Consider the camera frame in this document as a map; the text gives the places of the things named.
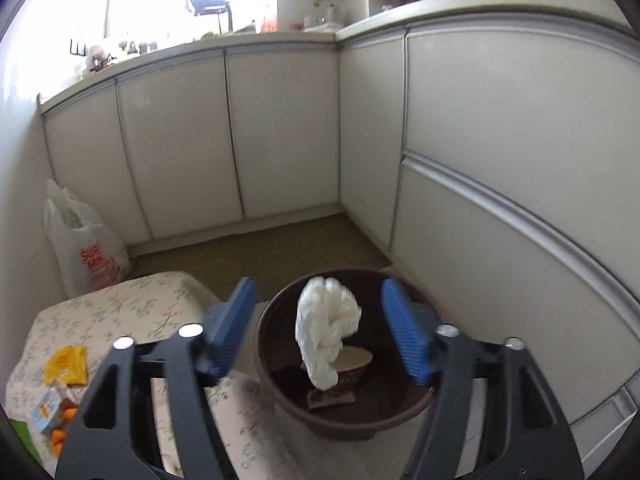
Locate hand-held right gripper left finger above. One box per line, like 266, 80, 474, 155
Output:
55, 277, 258, 480

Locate green snack bag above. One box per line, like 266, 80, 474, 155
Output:
10, 420, 31, 456

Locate white kitchen cabinet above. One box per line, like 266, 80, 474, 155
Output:
37, 0, 640, 431

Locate white tissue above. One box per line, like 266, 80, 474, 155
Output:
295, 275, 362, 391

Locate glass jars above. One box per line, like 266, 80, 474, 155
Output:
305, 5, 341, 31

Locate yellow snack packet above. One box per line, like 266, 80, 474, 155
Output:
44, 345, 88, 387

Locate red instant noodle cup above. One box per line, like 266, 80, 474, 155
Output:
306, 345, 375, 409

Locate brown plastic bin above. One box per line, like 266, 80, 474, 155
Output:
254, 268, 443, 442

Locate row of small windowsill ornaments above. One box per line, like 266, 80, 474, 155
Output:
85, 35, 161, 73

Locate blue black countertop appliance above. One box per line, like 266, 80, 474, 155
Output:
187, 0, 233, 33

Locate white plastic shopping bag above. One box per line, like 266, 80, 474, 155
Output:
44, 179, 133, 298

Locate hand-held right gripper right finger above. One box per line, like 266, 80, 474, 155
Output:
380, 278, 586, 480

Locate floral tablecloth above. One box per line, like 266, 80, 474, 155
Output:
5, 271, 311, 480

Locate light blue drink carton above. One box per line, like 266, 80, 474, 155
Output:
31, 379, 81, 436

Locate white countertop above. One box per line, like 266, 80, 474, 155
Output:
37, 0, 640, 106

